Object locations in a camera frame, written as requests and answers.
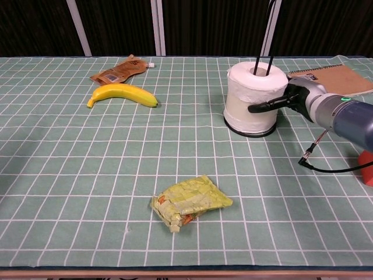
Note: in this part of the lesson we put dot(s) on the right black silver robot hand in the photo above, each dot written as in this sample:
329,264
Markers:
300,96

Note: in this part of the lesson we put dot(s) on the white toilet paper roll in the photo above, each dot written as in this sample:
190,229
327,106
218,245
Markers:
250,99

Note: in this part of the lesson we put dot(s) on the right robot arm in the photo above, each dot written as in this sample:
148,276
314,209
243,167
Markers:
349,122

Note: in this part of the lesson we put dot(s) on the green checkered tablecloth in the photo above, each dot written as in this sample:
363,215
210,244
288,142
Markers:
87,160

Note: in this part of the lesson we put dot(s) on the brown spiral notebook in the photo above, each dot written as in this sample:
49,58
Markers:
344,78

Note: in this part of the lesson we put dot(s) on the red cube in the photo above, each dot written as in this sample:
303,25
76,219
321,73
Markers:
367,169

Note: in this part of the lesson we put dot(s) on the green crumpled snack packet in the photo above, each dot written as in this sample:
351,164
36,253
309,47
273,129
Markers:
192,201

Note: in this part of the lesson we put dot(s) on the yellow banana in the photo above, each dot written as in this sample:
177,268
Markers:
122,92

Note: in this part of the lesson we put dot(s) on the brown spouted sauce pouch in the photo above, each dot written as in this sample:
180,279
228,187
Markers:
119,73

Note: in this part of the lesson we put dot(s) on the dark partition panel white frame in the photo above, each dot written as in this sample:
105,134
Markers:
32,26
116,26
212,26
326,26

